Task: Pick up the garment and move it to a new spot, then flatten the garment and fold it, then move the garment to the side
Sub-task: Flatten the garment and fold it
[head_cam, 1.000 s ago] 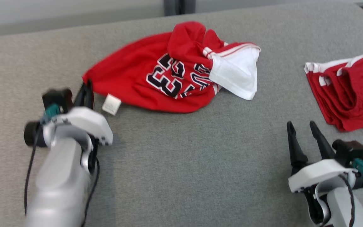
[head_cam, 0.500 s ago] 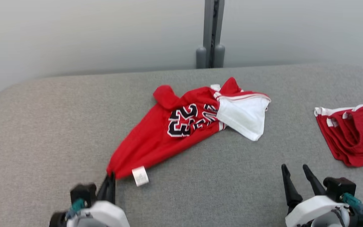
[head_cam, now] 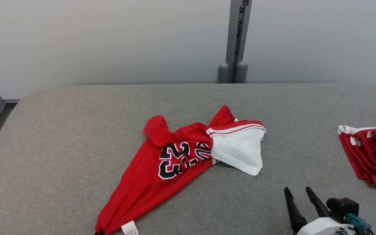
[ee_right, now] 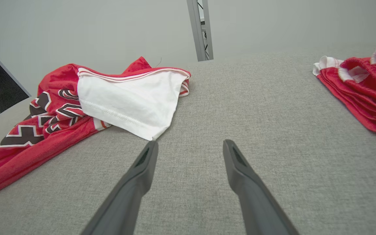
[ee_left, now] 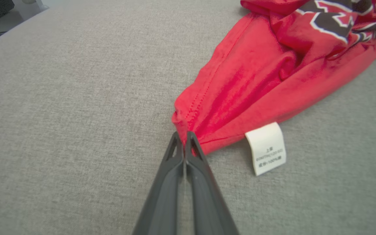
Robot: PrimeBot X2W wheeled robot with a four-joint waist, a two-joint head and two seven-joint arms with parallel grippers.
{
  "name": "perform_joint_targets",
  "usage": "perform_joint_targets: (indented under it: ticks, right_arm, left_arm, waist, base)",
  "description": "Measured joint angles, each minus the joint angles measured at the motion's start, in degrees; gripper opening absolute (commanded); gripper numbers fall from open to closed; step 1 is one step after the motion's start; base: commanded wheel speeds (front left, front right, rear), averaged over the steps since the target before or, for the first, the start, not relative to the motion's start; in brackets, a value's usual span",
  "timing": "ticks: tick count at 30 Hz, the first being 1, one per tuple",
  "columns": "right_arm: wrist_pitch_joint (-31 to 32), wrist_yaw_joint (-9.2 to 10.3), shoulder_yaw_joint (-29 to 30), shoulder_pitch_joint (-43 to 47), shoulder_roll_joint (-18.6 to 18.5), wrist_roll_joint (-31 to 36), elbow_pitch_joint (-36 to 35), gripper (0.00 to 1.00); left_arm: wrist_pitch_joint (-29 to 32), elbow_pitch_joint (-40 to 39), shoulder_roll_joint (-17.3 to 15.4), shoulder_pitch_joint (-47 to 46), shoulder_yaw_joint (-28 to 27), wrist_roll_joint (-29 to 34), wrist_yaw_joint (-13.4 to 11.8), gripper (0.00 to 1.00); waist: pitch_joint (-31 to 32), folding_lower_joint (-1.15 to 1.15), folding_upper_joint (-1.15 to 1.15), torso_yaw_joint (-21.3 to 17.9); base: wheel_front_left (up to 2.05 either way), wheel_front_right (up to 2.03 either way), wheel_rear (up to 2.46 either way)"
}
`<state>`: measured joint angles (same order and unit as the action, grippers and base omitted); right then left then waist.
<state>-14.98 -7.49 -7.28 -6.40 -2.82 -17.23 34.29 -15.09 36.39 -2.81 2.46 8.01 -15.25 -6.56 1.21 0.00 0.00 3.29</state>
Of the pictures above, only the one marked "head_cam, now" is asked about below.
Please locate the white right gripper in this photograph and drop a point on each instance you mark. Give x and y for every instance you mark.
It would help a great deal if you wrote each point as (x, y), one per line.
(321, 227)

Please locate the red shorts with white stripes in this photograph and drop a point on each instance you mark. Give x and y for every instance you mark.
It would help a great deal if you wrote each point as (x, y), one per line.
(374, 153)

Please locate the red basketball jersey with number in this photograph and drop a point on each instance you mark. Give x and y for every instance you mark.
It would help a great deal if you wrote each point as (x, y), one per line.
(142, 182)

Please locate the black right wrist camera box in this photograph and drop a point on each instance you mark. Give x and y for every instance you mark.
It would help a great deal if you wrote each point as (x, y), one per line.
(343, 209)

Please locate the grey partition post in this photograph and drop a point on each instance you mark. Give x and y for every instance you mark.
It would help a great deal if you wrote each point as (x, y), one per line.
(235, 42)

